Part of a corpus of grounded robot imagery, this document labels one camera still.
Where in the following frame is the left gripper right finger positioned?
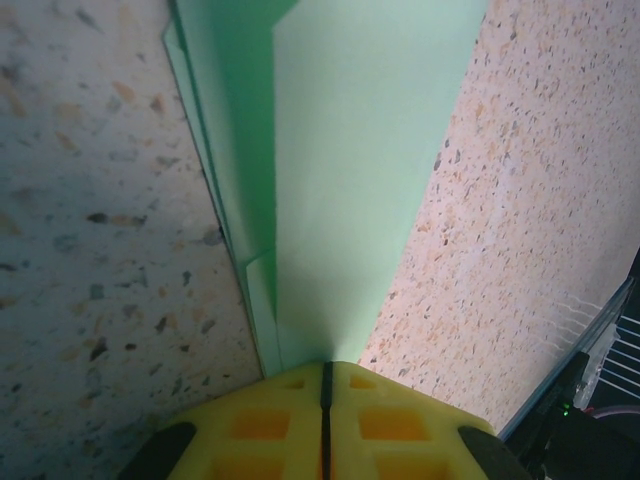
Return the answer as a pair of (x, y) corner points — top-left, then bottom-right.
(329, 360), (530, 480)

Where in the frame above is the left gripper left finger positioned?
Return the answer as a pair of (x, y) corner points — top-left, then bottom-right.
(117, 361), (327, 480)

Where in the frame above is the green square paper sheet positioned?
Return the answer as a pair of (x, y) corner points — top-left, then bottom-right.
(162, 0), (490, 380)

